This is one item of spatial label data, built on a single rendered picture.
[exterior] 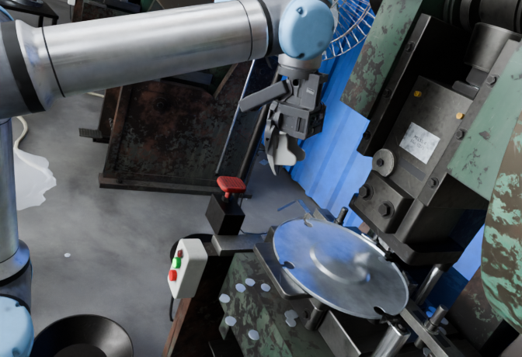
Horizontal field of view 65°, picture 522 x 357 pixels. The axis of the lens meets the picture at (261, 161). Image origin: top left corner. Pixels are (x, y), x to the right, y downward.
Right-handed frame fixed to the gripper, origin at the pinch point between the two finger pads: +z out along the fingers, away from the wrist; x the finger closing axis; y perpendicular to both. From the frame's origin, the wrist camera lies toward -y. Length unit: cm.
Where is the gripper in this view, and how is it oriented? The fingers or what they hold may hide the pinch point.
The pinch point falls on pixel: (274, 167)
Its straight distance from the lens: 80.3
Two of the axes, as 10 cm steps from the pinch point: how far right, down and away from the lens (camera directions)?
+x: 5.5, -2.6, 7.9
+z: -1.2, 9.2, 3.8
